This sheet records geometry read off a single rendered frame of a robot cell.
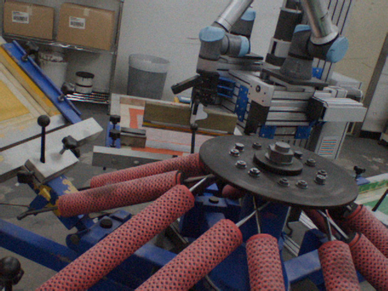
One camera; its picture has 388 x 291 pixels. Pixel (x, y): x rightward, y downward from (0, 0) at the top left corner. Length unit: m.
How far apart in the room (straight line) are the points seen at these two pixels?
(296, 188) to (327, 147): 1.89
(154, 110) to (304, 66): 0.78
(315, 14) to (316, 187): 1.20
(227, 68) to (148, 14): 2.91
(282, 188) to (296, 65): 1.39
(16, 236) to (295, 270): 0.68
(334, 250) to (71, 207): 0.53
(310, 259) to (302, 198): 0.44
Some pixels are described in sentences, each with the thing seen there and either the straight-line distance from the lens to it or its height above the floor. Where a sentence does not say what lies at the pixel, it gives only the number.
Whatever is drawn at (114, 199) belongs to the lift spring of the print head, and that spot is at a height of 1.17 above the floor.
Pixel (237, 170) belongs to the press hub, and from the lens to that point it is 0.78.
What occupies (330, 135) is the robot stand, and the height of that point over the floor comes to 0.92.
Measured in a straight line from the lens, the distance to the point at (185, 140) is 1.90.
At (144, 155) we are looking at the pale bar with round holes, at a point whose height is 1.04.
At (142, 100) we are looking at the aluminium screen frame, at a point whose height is 0.98.
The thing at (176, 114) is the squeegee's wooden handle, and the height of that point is 1.11.
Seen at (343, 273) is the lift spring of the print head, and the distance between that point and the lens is 0.75.
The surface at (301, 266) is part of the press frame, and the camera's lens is 1.13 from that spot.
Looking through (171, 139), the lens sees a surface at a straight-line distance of 1.88.
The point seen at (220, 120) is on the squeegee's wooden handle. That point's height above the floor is 1.11.
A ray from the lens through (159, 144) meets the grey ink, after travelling 1.78.
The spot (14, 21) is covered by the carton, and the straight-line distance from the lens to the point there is 4.93.
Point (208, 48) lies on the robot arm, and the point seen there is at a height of 1.37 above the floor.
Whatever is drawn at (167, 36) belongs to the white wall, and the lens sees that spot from 5.34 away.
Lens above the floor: 1.61
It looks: 21 degrees down
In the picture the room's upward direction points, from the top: 12 degrees clockwise
